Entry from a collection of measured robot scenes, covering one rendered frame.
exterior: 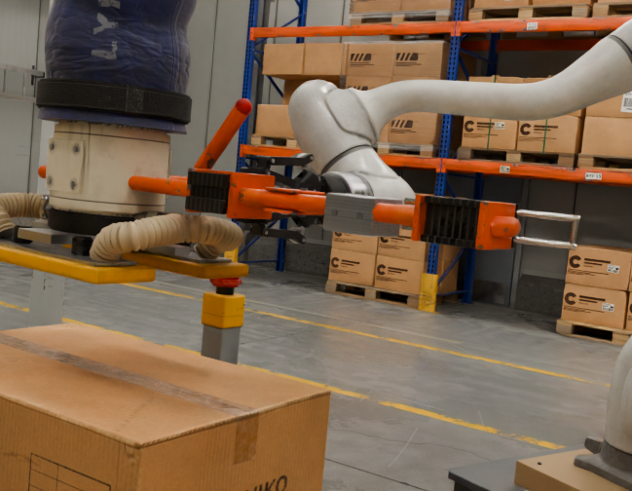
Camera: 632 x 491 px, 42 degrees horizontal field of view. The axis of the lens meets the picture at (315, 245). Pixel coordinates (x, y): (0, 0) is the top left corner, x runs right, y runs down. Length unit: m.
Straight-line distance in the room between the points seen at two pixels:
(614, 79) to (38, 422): 1.00
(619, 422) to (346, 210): 0.78
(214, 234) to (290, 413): 0.28
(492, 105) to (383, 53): 7.88
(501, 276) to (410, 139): 2.05
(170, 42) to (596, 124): 7.26
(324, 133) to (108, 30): 0.38
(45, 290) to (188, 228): 3.14
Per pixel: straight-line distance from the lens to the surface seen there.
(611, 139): 8.26
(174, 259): 1.26
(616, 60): 1.44
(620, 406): 1.57
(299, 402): 1.23
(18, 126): 11.63
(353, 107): 1.38
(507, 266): 9.87
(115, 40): 1.21
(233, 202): 1.06
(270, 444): 1.19
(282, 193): 1.02
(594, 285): 8.29
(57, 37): 1.25
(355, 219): 0.95
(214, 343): 1.81
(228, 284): 1.79
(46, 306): 4.29
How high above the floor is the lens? 1.27
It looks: 5 degrees down
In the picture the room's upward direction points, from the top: 5 degrees clockwise
